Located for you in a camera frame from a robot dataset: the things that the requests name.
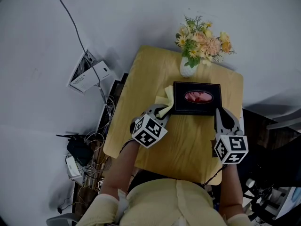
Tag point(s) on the yellow cloth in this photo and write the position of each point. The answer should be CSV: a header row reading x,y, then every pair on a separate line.
x,y
165,100

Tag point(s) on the person's yellow shirt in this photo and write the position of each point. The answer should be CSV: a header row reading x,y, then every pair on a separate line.
x,y
169,204

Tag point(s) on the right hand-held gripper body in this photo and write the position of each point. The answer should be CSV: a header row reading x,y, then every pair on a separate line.
x,y
231,147

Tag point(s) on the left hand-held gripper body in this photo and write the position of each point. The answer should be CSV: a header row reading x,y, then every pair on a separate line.
x,y
148,131

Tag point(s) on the white side table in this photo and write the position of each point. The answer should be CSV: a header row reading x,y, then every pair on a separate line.
x,y
291,201

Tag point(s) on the white wall panel box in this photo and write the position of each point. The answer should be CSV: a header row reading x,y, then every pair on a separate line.
x,y
87,76

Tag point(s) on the white vase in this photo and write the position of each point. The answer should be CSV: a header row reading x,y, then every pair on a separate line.
x,y
188,69

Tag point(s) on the white and black device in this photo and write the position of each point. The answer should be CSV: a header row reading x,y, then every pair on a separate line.
x,y
256,194

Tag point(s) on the white network device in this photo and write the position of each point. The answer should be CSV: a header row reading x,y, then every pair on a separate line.
x,y
74,167

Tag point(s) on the grey chair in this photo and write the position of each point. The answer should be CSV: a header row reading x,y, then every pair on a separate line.
x,y
61,220

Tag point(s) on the yellow flower bouquet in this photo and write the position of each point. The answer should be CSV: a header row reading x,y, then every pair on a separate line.
x,y
202,41

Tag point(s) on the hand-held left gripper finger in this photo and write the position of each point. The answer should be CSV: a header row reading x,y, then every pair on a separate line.
x,y
150,109
166,120

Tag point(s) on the person's right forearm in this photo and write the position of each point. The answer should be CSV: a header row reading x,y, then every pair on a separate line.
x,y
231,189

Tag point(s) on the black router with antennas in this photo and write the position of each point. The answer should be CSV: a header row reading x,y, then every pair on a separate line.
x,y
78,148

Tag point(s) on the black tissue box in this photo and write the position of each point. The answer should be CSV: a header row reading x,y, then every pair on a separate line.
x,y
178,102

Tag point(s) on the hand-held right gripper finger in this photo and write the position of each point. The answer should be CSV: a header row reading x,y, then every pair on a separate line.
x,y
236,123
218,123

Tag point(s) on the black power adapter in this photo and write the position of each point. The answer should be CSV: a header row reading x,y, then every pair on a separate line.
x,y
60,210

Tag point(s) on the pink tissue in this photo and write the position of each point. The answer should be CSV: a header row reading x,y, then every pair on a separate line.
x,y
198,97

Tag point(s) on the black office chair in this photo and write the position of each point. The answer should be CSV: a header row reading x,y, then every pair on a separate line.
x,y
270,163

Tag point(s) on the person's left forearm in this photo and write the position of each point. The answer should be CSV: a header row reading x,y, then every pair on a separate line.
x,y
122,168

